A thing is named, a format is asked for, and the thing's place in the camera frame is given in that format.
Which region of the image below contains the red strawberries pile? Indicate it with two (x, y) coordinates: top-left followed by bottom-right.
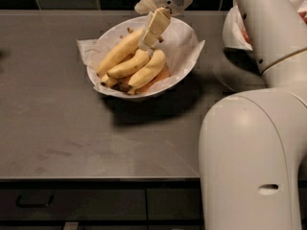
(241, 30), (250, 44)

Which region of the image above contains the left black drawer handle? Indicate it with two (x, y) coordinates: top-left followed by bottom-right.
(15, 195), (54, 209)

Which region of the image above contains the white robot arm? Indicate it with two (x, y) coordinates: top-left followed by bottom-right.
(199, 0), (307, 230)

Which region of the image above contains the right dark drawer front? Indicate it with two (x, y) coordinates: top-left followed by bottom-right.
(147, 189), (201, 220)

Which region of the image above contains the white bowl with bananas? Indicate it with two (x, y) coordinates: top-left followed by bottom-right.
(85, 14), (201, 100)

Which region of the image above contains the white paper bowl liner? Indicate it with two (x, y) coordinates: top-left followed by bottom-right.
(76, 10), (206, 100)

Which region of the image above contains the small lower yellow banana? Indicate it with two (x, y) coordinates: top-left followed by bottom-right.
(101, 74), (118, 88)

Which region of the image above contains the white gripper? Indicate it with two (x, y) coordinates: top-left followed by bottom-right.
(134, 0), (193, 51)

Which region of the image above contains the dark drawer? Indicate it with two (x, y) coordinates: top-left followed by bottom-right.
(0, 189), (146, 220)
(147, 189), (201, 220)

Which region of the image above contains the left dark drawer front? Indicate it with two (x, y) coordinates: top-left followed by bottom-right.
(0, 189), (146, 220)

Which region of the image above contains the white bowl with strawberries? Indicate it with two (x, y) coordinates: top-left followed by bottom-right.
(223, 6), (252, 51)

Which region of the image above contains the white paper strawberry liner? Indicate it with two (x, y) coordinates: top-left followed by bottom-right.
(223, 0), (307, 51)

